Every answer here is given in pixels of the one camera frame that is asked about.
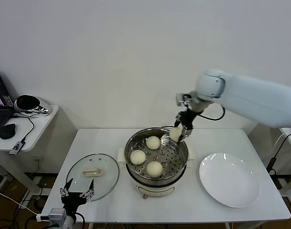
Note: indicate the cream electric cooker base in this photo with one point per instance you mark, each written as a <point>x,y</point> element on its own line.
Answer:
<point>157,190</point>

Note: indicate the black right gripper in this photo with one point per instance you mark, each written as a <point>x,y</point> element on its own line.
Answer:
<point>188,118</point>

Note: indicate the black open laptop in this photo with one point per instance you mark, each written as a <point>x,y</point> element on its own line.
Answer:
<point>0,95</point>

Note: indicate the white wall outlet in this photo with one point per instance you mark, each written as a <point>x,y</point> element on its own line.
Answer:
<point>38,159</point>

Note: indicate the stainless steel steamer basket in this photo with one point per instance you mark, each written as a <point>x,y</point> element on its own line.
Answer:
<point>171,162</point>

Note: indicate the white round plate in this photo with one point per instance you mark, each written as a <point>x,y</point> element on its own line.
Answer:
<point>229,179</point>

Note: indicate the round glass pot lid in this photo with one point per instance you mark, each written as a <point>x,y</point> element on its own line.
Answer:
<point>93,172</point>

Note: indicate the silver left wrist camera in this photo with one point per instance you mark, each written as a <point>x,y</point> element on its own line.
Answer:
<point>57,214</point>

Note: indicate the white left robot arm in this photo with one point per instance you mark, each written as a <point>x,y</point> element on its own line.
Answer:
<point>69,221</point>

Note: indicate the small grey usb hub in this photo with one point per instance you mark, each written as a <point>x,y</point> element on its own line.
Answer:
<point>16,148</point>

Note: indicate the black computer mouse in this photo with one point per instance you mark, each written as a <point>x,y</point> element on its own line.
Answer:
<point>7,131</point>

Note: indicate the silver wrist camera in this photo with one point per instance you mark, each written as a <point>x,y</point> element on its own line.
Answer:
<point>57,214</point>
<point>182,100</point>

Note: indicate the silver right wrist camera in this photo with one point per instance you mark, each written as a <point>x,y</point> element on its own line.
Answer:
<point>182,100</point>

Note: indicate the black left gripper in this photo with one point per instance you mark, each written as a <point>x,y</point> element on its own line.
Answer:
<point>72,200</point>

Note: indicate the dark round floor object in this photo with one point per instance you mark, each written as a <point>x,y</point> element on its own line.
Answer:
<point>39,203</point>

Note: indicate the white steamed baozi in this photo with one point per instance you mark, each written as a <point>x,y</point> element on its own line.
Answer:
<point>176,134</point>
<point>154,169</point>
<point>137,157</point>
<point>152,142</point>

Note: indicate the white side table with laptop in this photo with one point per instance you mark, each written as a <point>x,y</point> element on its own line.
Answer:
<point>44,121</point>

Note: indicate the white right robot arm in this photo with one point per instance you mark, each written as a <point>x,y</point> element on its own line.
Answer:
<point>255,95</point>

